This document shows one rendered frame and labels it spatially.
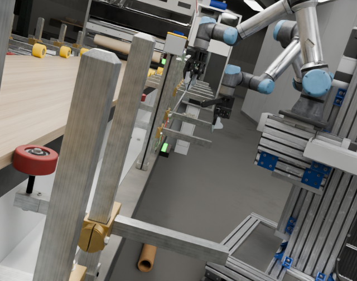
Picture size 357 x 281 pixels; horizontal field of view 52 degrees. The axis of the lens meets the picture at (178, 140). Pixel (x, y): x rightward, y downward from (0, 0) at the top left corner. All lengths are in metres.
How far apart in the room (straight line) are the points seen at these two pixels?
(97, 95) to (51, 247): 0.18
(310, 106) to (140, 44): 1.33
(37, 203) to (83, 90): 0.43
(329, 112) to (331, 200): 0.46
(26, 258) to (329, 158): 1.28
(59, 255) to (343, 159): 1.44
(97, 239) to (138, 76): 0.30
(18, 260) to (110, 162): 0.38
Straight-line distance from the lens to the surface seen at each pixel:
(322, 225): 2.14
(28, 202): 0.79
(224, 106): 1.94
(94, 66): 0.39
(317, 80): 1.72
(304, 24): 1.78
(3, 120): 0.96
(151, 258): 2.12
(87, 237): 0.70
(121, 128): 0.65
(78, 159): 0.41
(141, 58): 0.63
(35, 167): 0.74
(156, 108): 1.38
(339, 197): 2.09
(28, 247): 1.00
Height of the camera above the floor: 1.16
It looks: 13 degrees down
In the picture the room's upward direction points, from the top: 16 degrees clockwise
